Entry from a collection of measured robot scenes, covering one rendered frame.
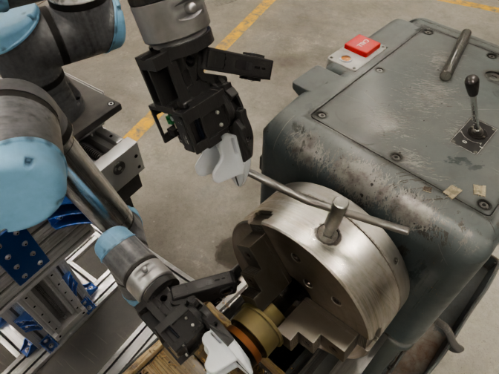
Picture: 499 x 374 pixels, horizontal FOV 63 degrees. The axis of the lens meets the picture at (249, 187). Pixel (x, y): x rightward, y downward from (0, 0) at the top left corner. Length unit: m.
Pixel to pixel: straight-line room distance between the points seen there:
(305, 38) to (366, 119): 2.80
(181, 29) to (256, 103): 2.43
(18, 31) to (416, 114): 0.76
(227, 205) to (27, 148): 1.76
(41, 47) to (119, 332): 1.14
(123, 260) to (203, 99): 0.38
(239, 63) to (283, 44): 2.99
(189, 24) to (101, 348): 1.44
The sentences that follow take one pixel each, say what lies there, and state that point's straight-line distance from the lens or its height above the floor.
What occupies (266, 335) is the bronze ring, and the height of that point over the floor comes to 1.11.
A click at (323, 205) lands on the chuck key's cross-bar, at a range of 0.58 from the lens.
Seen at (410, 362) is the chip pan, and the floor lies 0.54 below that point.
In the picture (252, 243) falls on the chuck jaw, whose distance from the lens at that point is 0.66.
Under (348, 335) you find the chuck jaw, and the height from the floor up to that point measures 1.12.
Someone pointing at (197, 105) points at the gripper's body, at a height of 1.48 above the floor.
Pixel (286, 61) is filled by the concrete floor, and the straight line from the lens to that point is 3.27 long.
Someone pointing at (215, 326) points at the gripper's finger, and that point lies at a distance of 0.67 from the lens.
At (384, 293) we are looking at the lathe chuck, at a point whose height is 1.17.
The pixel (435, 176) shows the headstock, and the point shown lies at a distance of 0.74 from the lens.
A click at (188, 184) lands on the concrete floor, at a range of 2.34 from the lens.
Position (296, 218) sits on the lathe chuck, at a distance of 0.65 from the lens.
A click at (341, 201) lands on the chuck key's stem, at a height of 1.32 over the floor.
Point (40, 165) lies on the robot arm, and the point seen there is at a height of 1.42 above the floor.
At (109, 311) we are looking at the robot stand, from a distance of 1.77.
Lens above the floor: 1.76
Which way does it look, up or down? 50 degrees down
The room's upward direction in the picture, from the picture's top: straight up
